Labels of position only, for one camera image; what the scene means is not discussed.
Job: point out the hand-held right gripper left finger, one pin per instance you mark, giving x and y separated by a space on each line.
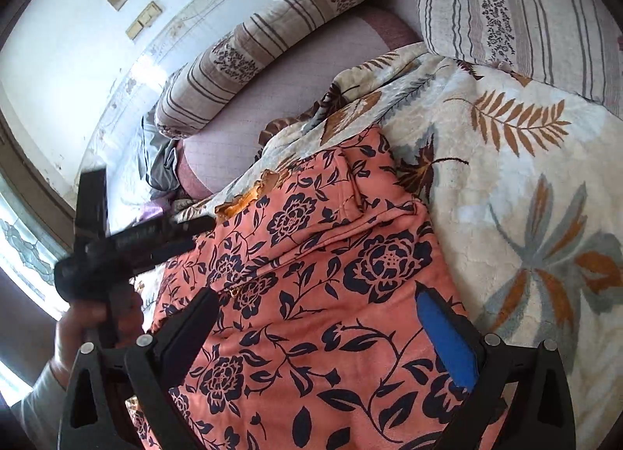
190 333

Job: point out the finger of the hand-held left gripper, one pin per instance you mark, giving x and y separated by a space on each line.
155 257
160 233

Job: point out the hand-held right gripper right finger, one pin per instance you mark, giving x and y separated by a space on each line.
445 333

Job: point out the orange floral garment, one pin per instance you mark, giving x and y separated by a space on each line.
316 260

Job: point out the person's left forearm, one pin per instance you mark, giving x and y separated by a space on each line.
39 411

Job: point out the person's left hand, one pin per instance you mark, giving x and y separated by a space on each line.
73 328

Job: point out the purple floral cloth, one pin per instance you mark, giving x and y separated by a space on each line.
153 210

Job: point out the window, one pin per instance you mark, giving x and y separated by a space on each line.
29 245

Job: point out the pale blue pillow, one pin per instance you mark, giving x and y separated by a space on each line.
129 172

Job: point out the grey cloth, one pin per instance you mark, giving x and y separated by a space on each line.
163 162

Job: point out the pink bed sheet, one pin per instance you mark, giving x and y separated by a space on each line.
272 119

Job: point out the cream leaf-print blanket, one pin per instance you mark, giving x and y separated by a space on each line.
511 187

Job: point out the long striped floral pillow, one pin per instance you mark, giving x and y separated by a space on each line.
272 36

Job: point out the square striped floral pillow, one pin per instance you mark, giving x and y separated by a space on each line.
511 2

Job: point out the wall switch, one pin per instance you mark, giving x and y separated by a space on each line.
144 20

